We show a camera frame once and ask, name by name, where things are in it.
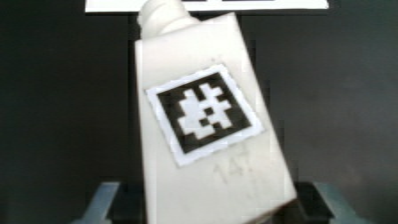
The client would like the white stool leg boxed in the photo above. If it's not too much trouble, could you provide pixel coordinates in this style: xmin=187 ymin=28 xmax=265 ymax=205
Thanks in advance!
xmin=135 ymin=0 xmax=297 ymax=224

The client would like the white marker base plate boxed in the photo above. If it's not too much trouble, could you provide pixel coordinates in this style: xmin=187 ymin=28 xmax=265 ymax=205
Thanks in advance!
xmin=86 ymin=0 xmax=331 ymax=13

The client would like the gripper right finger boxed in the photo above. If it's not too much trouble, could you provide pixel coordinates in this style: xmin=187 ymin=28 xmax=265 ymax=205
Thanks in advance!
xmin=292 ymin=181 xmax=363 ymax=224

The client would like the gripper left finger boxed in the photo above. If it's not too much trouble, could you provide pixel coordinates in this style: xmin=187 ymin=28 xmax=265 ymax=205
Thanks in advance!
xmin=70 ymin=181 xmax=144 ymax=224

